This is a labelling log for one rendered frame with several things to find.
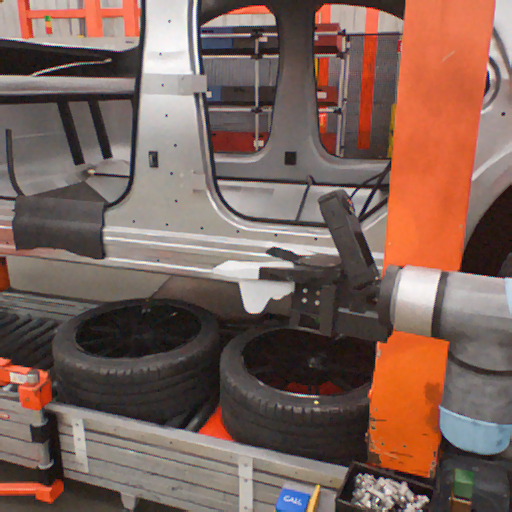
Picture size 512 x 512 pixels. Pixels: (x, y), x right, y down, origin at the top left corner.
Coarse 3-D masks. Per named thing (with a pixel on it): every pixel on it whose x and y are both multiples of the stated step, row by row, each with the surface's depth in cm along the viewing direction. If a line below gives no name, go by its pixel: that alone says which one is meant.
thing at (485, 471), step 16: (448, 448) 166; (448, 464) 150; (464, 464) 149; (480, 464) 149; (496, 464) 150; (448, 480) 145; (480, 480) 144; (496, 480) 143; (448, 496) 146; (480, 496) 142; (496, 496) 141
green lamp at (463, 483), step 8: (456, 472) 110; (464, 472) 110; (456, 480) 109; (464, 480) 108; (472, 480) 108; (456, 488) 109; (464, 488) 108; (472, 488) 108; (464, 496) 109; (472, 496) 108
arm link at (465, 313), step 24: (456, 288) 53; (480, 288) 52; (504, 288) 52; (456, 312) 52; (480, 312) 51; (504, 312) 50; (432, 336) 55; (456, 336) 53; (480, 336) 52; (504, 336) 51; (480, 360) 52; (504, 360) 52
